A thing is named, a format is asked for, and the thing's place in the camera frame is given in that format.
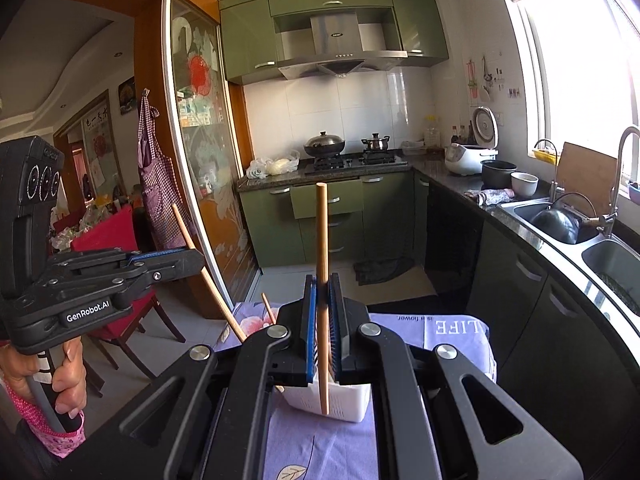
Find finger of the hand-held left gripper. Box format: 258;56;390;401
12;251;206;313
45;247;187;273

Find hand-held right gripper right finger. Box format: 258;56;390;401
327;272;586;480

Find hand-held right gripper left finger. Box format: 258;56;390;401
52;274;318;480

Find white plastic utensil holder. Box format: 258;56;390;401
272;380;373;423

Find person's left forearm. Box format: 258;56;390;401
0;380;88;461

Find person's left hand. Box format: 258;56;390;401
0;337;87;428

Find wooden chair with red cover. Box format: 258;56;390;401
70;205;186;381

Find cluttered side table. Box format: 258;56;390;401
50;185;133;251

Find dark cloth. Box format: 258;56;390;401
352;257;416;286

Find purple checkered apron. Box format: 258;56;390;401
136;89;193;251

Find purple floral tablecloth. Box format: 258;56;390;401
212;300;498;480

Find green lower kitchen cabinets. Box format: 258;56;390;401
237;170;431;273

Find green kitchen cabinets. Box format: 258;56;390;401
237;170;431;273
218;0;449;86

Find open green drawer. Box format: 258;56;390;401
290;178;365;220

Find frosted glass sliding door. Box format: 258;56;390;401
162;0;261;306

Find black gas stove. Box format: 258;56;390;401
302;152;410;176

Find black wok with lid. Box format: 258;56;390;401
302;131;347;158

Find dark lower kitchen cabinets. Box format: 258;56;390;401
412;170;640;411

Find small steel pot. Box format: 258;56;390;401
361;132;392;153

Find grey patterned dish cloth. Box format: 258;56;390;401
464;187;516;207

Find white rice cooker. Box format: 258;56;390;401
444;106;500;177

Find black inner cooking pot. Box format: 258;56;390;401
481;160;518;190

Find white bowl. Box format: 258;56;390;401
510;172;540;197

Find steel range hood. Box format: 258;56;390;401
274;12;408;81

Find small steel faucet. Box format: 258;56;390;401
532;138;563;201

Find stainless steel double sink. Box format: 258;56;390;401
492;195;640;311

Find wooden cutting board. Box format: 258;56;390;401
556;141;620;203

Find green upper kitchen cabinets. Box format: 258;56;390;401
218;0;449;86

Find tall steel faucet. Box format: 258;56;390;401
600;126;640;238

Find kitchen window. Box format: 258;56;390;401
492;0;640;201

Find wall poster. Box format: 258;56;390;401
80;97;118;196

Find dark framed wall picture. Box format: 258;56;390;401
118;77;137;113

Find black wok with wooden handle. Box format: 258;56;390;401
530;192;608;245

